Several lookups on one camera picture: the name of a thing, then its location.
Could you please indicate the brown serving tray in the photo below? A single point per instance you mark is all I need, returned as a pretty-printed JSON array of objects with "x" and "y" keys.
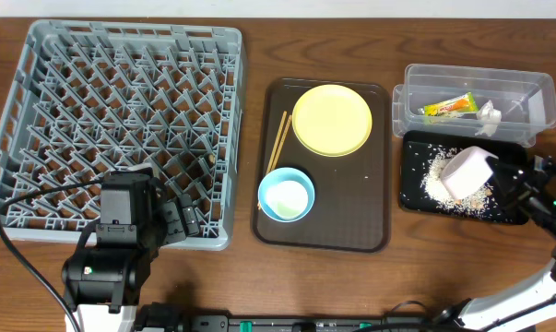
[{"x": 351, "y": 210}]

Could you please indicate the leftover rice and scraps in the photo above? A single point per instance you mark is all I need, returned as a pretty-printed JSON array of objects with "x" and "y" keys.
[{"x": 422, "y": 190}]

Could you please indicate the grey dishwasher rack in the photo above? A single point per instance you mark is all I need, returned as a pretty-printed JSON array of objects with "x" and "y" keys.
[{"x": 93, "y": 97}]

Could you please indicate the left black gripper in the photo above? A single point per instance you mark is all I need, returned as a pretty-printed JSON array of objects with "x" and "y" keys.
[{"x": 177, "y": 219}]

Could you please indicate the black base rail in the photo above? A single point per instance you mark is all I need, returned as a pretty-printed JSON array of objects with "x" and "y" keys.
[{"x": 223, "y": 323}]

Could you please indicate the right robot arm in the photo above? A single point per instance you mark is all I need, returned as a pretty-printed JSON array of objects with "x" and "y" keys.
[{"x": 532, "y": 300}]

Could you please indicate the light blue bowl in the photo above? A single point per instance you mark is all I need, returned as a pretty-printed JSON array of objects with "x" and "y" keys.
[{"x": 284, "y": 174}]

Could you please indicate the yellow plate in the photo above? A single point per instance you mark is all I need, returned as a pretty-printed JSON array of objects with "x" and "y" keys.
[{"x": 332, "y": 120}]

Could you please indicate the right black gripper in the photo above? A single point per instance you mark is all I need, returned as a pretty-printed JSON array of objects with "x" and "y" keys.
[{"x": 515, "y": 184}]

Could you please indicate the white tissue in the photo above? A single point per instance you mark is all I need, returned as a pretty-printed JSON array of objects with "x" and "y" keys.
[{"x": 490, "y": 119}]

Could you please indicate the white cup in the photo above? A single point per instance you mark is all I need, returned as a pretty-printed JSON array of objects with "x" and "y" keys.
[{"x": 287, "y": 199}]

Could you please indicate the black waste tray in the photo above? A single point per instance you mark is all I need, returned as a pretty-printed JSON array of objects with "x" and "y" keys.
[{"x": 505, "y": 151}]

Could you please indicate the clear plastic bin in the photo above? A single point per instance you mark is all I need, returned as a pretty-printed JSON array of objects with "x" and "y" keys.
[{"x": 527, "y": 101}]

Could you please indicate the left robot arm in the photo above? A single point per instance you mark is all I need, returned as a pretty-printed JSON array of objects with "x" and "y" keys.
[{"x": 112, "y": 261}]

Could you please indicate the green orange snack wrapper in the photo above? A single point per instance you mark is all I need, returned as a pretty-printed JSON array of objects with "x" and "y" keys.
[{"x": 453, "y": 108}]

